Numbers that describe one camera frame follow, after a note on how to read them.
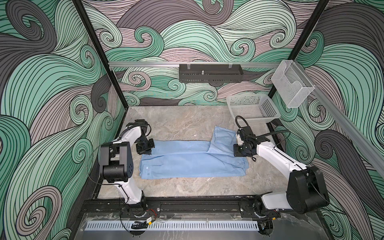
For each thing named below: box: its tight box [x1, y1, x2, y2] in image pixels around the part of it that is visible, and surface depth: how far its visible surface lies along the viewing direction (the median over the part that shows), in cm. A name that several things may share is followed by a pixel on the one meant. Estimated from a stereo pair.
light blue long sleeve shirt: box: [139, 126, 249, 180], surface depth 90 cm
